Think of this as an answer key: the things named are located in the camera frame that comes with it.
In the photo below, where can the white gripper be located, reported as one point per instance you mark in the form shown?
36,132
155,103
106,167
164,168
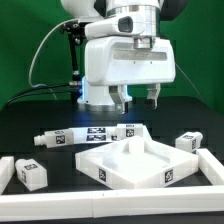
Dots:
113,61

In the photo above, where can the white square tabletop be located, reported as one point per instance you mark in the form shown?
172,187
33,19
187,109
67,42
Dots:
136,163

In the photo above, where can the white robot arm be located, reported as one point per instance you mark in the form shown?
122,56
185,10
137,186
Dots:
97,98

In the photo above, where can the paper sheet with tags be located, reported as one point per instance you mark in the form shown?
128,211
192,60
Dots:
94,134

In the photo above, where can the white fence right bar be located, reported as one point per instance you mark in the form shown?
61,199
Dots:
210,166

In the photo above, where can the white fence bar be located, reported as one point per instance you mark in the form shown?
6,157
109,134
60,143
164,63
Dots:
94,204
7,170
210,166

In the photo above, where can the white fence front bar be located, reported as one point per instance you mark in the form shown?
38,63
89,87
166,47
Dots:
94,204

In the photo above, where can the white fence left bar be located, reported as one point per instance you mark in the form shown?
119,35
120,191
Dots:
7,170

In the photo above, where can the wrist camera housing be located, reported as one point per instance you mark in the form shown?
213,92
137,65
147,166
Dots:
128,25

